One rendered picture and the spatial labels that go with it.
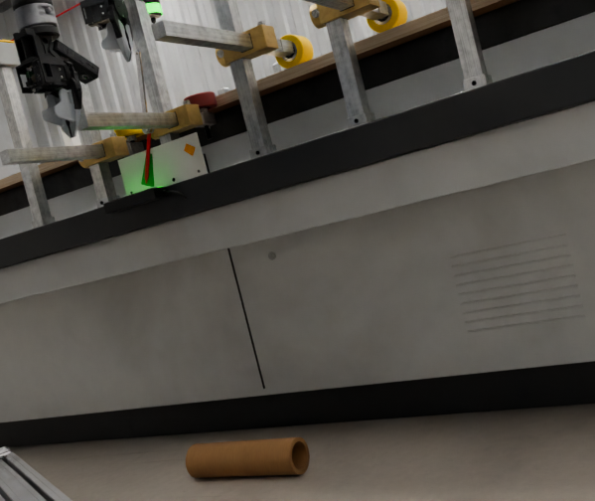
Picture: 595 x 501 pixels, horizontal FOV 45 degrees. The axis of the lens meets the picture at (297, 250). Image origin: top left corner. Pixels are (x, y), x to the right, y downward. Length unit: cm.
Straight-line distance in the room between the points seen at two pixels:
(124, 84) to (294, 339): 944
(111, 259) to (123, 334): 38
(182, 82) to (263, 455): 912
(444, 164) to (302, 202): 33
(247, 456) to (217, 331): 48
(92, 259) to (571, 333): 122
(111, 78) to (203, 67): 164
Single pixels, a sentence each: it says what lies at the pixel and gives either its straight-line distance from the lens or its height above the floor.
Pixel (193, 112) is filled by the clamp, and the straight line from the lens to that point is 175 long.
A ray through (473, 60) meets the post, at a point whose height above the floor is 75.
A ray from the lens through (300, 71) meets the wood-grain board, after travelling 176.
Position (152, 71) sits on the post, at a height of 97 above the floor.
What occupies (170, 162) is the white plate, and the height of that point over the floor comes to 75.
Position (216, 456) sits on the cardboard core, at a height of 6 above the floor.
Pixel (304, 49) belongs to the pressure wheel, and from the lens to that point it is 178.
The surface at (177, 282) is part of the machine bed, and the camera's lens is 211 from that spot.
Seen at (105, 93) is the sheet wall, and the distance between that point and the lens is 1144.
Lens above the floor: 55
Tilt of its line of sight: 2 degrees down
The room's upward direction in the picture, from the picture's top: 14 degrees counter-clockwise
